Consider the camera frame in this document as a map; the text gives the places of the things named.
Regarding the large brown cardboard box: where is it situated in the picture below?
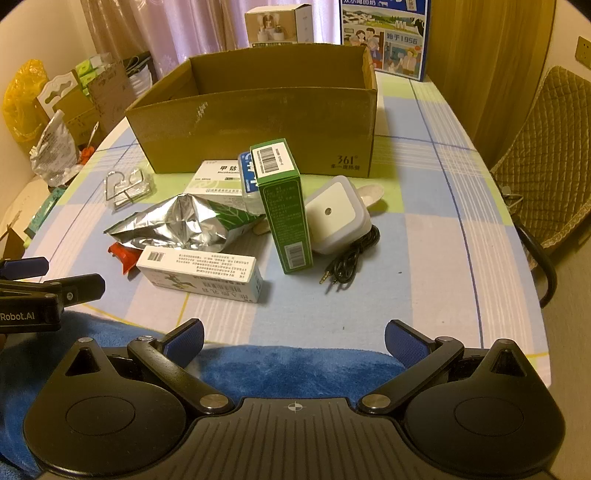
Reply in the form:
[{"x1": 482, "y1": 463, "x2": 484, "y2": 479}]
[{"x1": 55, "y1": 95, "x2": 102, "y2": 148}]

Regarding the black audio cable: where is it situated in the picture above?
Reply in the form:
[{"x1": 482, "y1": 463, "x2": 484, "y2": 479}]
[{"x1": 318, "y1": 224, "x2": 382, "y2": 294}]

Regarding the silver foil bag green leaf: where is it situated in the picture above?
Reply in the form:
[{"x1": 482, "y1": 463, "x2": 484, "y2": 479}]
[{"x1": 104, "y1": 194, "x2": 266, "y2": 259}]

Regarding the silver white plastic bag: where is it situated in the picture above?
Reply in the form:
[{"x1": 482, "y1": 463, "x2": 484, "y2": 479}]
[{"x1": 30, "y1": 110, "x2": 84, "y2": 185}]

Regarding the white night light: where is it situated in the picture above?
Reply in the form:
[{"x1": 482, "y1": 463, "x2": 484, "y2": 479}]
[{"x1": 305, "y1": 180, "x2": 370, "y2": 256}]

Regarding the quilted tan chair cushion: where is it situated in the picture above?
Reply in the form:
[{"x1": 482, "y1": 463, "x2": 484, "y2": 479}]
[{"x1": 489, "y1": 66, "x2": 591, "y2": 264}]

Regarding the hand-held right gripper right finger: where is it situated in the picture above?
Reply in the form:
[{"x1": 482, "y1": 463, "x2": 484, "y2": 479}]
[{"x1": 358, "y1": 319, "x2": 527, "y2": 415}]

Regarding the blue white small box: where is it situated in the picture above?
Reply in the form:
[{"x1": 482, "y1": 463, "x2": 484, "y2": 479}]
[{"x1": 238, "y1": 152, "x2": 266, "y2": 215}]

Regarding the white spoon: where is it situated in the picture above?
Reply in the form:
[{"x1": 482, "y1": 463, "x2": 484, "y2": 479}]
[{"x1": 355, "y1": 185, "x2": 385, "y2": 208}]

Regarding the white cardboard insert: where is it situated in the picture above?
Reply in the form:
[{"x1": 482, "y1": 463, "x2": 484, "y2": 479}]
[{"x1": 37, "y1": 69, "x2": 88, "y2": 121}]

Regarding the stack of green packets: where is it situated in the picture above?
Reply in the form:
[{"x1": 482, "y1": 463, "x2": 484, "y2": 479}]
[{"x1": 74, "y1": 54, "x2": 112, "y2": 97}]

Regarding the beige product box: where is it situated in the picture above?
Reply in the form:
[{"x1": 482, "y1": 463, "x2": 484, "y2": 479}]
[{"x1": 245, "y1": 4, "x2": 312, "y2": 49}]

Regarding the red plastic item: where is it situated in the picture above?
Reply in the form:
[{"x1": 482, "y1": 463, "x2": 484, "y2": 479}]
[{"x1": 108, "y1": 243, "x2": 144, "y2": 275}]

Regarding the white medicine box plant print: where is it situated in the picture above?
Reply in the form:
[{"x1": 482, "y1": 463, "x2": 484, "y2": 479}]
[{"x1": 136, "y1": 246, "x2": 264, "y2": 305}]

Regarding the white medicine box blue logo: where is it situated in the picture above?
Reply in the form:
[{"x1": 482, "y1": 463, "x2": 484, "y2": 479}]
[{"x1": 184, "y1": 161, "x2": 250, "y2": 213}]

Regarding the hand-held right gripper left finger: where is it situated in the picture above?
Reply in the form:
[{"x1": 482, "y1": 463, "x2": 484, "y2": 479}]
[{"x1": 65, "y1": 318, "x2": 235, "y2": 416}]

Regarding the pink curtain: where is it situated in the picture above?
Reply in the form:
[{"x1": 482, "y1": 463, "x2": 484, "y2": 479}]
[{"x1": 81, "y1": 0, "x2": 342, "y2": 88}]

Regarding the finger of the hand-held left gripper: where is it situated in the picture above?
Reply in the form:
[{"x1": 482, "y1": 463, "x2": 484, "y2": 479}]
[
  {"x1": 0, "y1": 257, "x2": 49, "y2": 281},
  {"x1": 0, "y1": 273, "x2": 106, "y2": 306}
]

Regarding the yellow plastic bag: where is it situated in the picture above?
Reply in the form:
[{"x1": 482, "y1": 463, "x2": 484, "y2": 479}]
[{"x1": 2, "y1": 59, "x2": 49, "y2": 144}]

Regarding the blue towel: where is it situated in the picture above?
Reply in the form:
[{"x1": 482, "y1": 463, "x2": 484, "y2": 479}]
[{"x1": 0, "y1": 309, "x2": 407, "y2": 462}]

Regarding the blue milk carton box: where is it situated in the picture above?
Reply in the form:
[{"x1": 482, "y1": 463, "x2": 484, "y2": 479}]
[{"x1": 341, "y1": 0, "x2": 432, "y2": 83}]

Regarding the teal packet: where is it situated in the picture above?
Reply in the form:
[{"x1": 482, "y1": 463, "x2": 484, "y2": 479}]
[{"x1": 25, "y1": 187, "x2": 65, "y2": 236}]

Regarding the green box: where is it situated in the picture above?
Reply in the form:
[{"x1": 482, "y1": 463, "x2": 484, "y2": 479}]
[{"x1": 250, "y1": 138, "x2": 314, "y2": 275}]

